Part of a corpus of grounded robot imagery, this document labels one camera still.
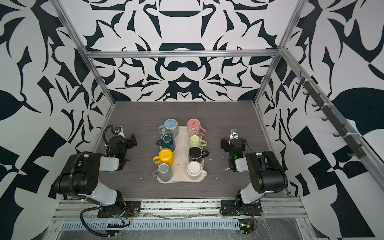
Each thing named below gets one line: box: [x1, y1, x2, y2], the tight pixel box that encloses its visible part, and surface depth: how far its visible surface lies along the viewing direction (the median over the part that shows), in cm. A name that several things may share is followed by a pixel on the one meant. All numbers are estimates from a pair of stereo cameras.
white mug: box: [186, 160, 208, 181], surface depth 81 cm
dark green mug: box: [156, 134, 176, 151], surface depth 89 cm
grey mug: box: [152, 163, 174, 182], surface depth 80 cm
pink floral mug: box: [186, 118, 207, 139], surface depth 95 cm
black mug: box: [188, 146, 209, 162], surface depth 86 cm
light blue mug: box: [158, 118, 179, 139], surface depth 96 cm
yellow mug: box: [153, 148, 174, 167], surface depth 85 cm
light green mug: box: [188, 135, 208, 150], surface depth 91 cm
